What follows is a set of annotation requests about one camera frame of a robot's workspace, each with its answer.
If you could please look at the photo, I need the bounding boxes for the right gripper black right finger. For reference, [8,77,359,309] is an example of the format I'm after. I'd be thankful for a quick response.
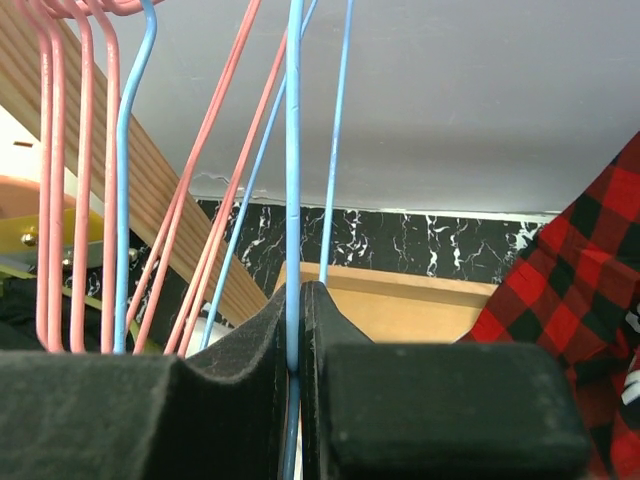
[299,281,591,479]

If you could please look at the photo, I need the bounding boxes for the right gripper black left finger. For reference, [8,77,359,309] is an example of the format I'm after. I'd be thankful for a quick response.
[1,284,287,479]

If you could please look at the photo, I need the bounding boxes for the blue wire hanger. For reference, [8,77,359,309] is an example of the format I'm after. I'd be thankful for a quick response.
[279,0,356,480]
[113,0,319,355]

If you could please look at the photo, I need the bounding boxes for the white shirt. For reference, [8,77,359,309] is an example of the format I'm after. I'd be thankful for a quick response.
[185,317,233,357]

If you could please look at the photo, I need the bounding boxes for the red black plaid shirt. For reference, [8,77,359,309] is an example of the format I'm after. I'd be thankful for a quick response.
[463,137,639,479]

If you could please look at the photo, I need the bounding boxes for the black garment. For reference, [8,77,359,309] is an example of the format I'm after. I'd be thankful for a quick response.
[0,277,136,354]

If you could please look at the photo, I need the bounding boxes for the cream orange yellow cylinder container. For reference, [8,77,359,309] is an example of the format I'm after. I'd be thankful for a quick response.
[0,102,106,261]

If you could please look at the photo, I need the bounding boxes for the wooden clothes rack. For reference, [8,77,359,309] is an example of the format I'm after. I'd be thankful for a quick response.
[0,0,501,346]

